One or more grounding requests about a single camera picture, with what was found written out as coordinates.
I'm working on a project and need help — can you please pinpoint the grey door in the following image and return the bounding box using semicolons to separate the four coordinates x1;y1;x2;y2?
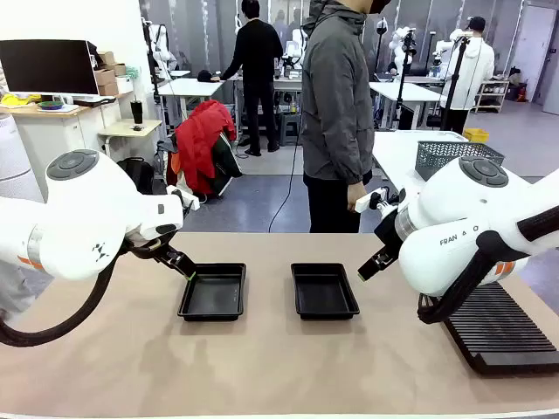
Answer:
510;2;559;104

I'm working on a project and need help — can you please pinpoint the black backpack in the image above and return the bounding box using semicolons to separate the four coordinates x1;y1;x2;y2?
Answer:
116;156;156;196

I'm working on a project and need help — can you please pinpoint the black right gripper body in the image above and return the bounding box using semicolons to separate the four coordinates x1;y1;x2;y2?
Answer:
374;208;402;258

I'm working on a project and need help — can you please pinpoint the black computer monitor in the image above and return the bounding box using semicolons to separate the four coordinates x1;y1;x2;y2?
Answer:
0;38;100;97

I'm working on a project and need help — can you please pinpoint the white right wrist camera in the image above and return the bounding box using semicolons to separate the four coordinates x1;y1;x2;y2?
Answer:
354;186;390;214

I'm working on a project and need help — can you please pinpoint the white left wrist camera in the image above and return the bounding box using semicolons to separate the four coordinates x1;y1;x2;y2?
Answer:
165;185;202;212

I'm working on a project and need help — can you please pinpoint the white cabinet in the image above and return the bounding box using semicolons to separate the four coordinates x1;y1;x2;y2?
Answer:
10;99;124;197

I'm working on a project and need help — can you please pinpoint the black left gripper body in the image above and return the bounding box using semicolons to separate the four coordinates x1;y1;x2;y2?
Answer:
123;230;176;263

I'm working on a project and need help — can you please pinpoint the person right hand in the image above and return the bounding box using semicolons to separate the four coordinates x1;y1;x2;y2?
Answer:
347;182;369;214

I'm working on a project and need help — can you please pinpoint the black left arm hose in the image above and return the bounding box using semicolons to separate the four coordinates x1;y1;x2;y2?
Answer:
0;244;132;349

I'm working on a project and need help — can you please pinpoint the white table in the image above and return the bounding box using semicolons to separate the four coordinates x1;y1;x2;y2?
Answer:
369;80;445;130
370;129;473;196
156;77;226;132

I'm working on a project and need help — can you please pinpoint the grey plastic mesh basket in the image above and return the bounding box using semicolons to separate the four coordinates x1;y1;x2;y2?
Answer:
414;141;507;182

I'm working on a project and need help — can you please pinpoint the yellow cloth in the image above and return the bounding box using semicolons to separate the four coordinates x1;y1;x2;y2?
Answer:
0;93;43;108

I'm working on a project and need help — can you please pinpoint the black ESD tray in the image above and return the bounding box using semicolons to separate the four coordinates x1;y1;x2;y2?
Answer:
176;262;247;323
290;262;361;321

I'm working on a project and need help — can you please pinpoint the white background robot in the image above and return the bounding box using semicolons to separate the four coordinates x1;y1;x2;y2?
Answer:
388;25;416;66
146;21;172;79

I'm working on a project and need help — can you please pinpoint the yellow box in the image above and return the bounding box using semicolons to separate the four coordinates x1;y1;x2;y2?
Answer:
462;127;490;144

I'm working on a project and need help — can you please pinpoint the person in white hoodie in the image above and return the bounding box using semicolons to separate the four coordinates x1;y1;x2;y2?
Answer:
438;16;497;132

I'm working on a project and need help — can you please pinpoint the white shelf rack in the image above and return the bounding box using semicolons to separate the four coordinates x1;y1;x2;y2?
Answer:
473;79;511;114

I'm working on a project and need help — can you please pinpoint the grey stool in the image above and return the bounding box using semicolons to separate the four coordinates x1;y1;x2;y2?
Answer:
279;112;303;148

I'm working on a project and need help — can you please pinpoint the black right arm hose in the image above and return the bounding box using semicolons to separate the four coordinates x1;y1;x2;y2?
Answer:
417;203;559;326

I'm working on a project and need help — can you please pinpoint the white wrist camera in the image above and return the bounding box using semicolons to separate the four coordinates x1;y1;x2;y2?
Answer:
354;186;390;214
165;185;202;212

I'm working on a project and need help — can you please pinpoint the person in black clothes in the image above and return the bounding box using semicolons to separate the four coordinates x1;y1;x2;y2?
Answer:
220;0;285;157

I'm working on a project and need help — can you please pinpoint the white air purifier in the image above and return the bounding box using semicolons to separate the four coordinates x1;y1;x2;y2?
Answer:
0;112;45;204

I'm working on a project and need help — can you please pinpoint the small wooden side table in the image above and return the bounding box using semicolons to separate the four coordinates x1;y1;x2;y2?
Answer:
98;118;163;159

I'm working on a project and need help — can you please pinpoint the person right forearm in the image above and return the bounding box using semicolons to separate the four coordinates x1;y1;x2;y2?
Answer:
338;108;376;187

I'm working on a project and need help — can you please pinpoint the black slotted rack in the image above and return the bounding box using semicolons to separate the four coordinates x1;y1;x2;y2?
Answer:
440;281;559;376

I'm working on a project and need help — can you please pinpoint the black arm hose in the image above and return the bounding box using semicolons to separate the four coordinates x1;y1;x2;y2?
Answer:
417;203;559;326
0;244;132;349

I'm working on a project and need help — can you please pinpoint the black floor cable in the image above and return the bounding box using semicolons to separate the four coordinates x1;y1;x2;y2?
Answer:
267;130;306;234

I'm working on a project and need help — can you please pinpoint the black tripod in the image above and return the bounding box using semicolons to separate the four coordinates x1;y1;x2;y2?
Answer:
395;30;418;131
440;37;471;131

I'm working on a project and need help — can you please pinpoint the person in grey jacket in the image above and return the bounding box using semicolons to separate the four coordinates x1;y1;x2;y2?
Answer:
300;0;393;234

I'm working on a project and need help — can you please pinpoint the red jacket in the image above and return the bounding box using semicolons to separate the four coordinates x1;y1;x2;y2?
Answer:
174;99;238;196

